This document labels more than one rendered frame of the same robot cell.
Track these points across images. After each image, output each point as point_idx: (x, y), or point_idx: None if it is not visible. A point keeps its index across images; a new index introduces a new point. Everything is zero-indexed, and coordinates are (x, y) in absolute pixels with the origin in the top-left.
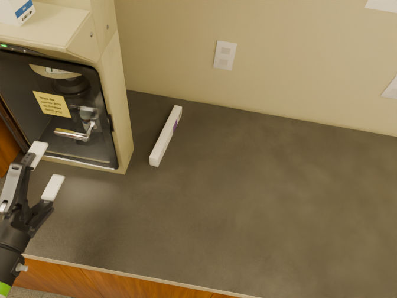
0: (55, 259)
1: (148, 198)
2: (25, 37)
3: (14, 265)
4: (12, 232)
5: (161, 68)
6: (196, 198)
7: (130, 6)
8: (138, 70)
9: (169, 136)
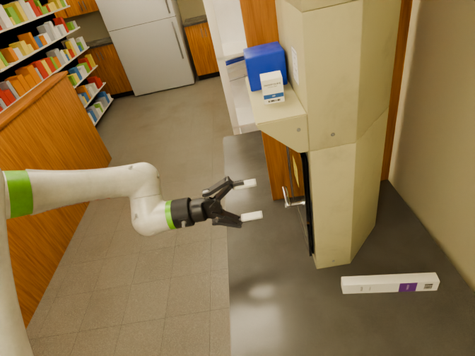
0: (227, 259)
1: (302, 299)
2: (255, 110)
3: (182, 219)
4: (197, 206)
5: (465, 229)
6: (326, 349)
7: (461, 145)
8: (443, 214)
9: (386, 287)
